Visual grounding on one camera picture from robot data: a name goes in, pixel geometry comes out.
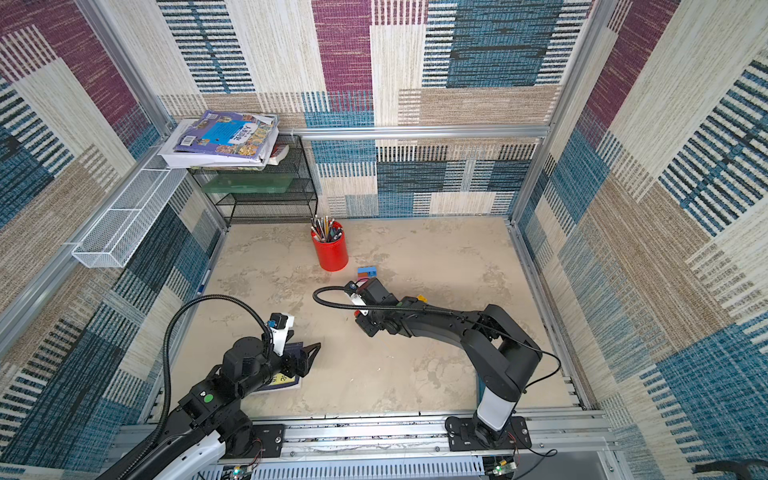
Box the red pencil cup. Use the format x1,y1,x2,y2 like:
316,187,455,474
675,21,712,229
311,221,349,272

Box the white wire basket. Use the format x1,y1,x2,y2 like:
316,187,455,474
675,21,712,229
72,168,186,269

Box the light blue lego brick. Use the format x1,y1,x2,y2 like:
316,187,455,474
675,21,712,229
357,266,378,278

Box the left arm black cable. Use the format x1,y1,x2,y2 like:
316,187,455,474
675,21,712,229
113,293,272,475

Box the black wire shelf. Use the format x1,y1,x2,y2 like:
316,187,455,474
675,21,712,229
189,134,319,226

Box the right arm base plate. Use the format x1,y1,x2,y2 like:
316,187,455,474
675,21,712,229
444,416,532,452

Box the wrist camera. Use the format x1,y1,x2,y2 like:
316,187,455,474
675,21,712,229
267,312,295,355
344,282,369,315

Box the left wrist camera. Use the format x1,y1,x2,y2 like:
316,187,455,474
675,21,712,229
267,312,295,355

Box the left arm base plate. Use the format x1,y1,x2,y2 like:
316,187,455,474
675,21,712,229
224,424,285,459

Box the dark blue notebook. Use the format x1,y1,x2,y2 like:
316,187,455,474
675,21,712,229
255,342,304,394

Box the green tray on shelf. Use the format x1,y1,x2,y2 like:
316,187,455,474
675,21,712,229
202,173,294,194

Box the pencils in cup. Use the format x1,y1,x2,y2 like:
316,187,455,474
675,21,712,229
311,215,343,243

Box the stack of books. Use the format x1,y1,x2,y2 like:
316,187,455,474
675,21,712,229
159,110,291,171

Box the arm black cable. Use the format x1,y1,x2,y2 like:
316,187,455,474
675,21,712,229
312,285,563,391
113,293,272,475

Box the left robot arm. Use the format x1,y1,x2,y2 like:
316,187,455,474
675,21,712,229
99,337,321,479

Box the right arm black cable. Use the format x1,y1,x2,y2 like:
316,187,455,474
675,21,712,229
312,285,563,391

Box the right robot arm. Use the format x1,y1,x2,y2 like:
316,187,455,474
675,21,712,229
344,278,543,433

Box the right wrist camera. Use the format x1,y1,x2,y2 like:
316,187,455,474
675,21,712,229
344,282,369,315

